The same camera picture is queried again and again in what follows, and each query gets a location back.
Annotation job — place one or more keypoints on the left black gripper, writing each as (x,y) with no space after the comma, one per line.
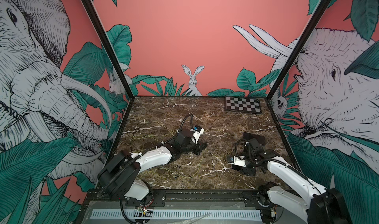
(199,148)

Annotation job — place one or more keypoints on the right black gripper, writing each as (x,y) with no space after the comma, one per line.
(246,154)

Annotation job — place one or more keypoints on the black smartphone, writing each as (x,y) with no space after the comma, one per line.
(246,171)
(249,136)

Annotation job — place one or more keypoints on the green wired earphones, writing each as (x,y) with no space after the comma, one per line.
(191,166)

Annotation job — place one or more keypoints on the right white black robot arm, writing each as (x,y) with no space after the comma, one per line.
(309,201)

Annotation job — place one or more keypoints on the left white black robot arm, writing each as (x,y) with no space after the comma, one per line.
(118,179)

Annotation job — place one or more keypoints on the black white checkerboard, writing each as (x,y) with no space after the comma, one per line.
(242,104)

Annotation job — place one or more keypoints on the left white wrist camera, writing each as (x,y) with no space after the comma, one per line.
(197,131)

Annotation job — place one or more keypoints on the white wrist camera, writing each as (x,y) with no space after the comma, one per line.
(237,161)
(197,131)

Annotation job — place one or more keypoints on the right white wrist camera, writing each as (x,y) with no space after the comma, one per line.
(237,161)

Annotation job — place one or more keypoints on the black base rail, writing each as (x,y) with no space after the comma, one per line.
(162,197)

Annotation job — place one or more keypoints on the right black frame post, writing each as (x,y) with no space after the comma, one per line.
(312,23)

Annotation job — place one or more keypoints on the black frame post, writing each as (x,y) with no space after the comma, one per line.
(91,11)
(312,23)

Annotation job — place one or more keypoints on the white slotted cable duct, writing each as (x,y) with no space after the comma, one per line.
(246,215)

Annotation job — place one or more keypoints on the left black frame post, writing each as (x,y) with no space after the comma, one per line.
(91,11)

